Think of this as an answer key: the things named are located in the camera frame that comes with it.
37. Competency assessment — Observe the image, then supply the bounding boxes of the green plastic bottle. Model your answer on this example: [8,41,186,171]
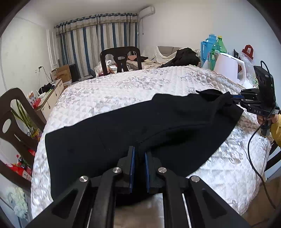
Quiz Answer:
[209,36,227,70]

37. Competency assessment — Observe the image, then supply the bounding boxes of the black clothes pile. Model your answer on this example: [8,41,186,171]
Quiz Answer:
[160,48,200,68]

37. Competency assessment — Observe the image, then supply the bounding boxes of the white floral quilted bedspread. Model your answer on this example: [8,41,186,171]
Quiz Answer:
[44,66,272,216]

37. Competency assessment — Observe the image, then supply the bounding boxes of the person's right hand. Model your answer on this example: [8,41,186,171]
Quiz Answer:
[257,115,279,126]

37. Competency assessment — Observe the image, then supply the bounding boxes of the striped blue beige curtain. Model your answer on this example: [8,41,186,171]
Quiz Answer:
[54,12,139,77]

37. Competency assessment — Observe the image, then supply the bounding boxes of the black chair beside bed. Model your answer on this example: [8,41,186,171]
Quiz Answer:
[265,141,281,171]

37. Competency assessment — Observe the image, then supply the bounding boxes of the dark brown wooden chair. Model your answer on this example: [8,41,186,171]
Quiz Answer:
[0,87,47,193]

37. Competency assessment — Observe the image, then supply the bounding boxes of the red handled bag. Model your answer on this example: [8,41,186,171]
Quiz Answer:
[242,44,254,60]

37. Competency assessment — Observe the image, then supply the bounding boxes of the white low cabinet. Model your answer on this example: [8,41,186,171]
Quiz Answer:
[35,79,64,123]

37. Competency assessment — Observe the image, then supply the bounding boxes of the blue plastic jug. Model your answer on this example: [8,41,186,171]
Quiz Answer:
[201,34,217,66]

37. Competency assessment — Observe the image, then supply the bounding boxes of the white air conditioner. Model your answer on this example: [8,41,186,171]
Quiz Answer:
[138,6,155,19]

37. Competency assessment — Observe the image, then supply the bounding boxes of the green potted plant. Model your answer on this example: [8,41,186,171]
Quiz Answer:
[11,100,42,142]

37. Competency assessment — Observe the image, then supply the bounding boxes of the black chair at bed end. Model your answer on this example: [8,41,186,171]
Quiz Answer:
[100,46,142,76]

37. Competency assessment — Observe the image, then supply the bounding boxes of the yellow sleeve forearm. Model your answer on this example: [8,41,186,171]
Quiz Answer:
[270,114,281,147]

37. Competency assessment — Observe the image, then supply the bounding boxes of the cardboard boxes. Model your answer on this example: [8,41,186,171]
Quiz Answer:
[51,65,72,87]

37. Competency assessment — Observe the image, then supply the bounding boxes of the white plastic kettle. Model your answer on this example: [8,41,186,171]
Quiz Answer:
[214,53,246,85]

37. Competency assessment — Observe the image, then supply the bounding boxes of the black pants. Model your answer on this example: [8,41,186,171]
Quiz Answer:
[45,89,243,205]

